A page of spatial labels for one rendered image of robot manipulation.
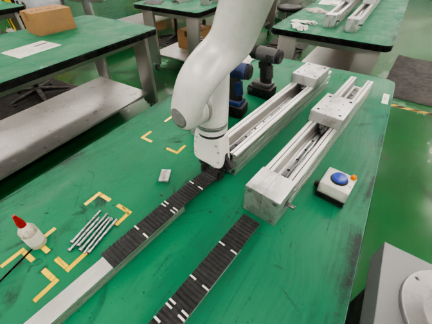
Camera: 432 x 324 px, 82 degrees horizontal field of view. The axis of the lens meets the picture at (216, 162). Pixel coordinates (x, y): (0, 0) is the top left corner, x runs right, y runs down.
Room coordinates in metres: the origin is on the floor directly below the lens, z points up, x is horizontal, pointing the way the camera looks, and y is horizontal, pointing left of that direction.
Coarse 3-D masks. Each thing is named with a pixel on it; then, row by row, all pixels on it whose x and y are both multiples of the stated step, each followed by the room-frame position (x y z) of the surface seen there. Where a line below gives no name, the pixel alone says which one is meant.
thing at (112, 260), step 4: (108, 248) 0.29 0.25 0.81; (104, 252) 0.28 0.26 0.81; (108, 252) 0.28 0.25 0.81; (104, 256) 0.27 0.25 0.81; (108, 256) 0.27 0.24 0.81; (112, 256) 0.27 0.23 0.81; (116, 256) 0.27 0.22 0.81; (108, 260) 0.26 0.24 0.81; (112, 260) 0.26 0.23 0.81; (116, 260) 0.26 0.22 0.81; (120, 260) 0.26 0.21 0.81; (112, 264) 0.25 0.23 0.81; (116, 264) 0.25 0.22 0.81
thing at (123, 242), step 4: (116, 240) 0.31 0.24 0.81; (120, 240) 0.31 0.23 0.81; (124, 240) 0.31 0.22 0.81; (120, 244) 0.30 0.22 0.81; (124, 244) 0.30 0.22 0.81; (128, 244) 0.30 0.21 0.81; (124, 248) 0.29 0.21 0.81; (128, 248) 0.29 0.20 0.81; (132, 248) 0.29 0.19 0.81; (128, 252) 0.28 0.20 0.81
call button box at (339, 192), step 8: (328, 168) 0.53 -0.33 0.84; (328, 176) 0.50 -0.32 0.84; (320, 184) 0.47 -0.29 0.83; (328, 184) 0.46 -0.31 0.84; (336, 184) 0.46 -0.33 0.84; (344, 184) 0.46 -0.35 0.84; (352, 184) 0.46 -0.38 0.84; (320, 192) 0.47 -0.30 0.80; (328, 192) 0.46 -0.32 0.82; (336, 192) 0.45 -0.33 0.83; (344, 192) 0.44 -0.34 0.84; (328, 200) 0.45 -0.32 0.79; (336, 200) 0.44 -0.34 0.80; (344, 200) 0.43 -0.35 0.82
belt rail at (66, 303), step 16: (128, 256) 0.28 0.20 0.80; (96, 272) 0.24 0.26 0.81; (112, 272) 0.25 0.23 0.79; (80, 288) 0.20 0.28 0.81; (96, 288) 0.21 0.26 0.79; (48, 304) 0.17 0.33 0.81; (64, 304) 0.17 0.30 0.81; (80, 304) 0.18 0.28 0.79; (32, 320) 0.15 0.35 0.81; (48, 320) 0.15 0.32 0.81; (64, 320) 0.15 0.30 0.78
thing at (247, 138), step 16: (288, 96) 0.99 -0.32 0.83; (304, 96) 0.94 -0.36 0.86; (256, 112) 0.80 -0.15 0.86; (272, 112) 0.85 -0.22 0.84; (288, 112) 0.84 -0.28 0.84; (240, 128) 0.70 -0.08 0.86; (256, 128) 0.74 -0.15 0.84; (272, 128) 0.73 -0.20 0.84; (240, 144) 0.61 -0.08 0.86; (256, 144) 0.65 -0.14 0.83; (240, 160) 0.58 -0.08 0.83
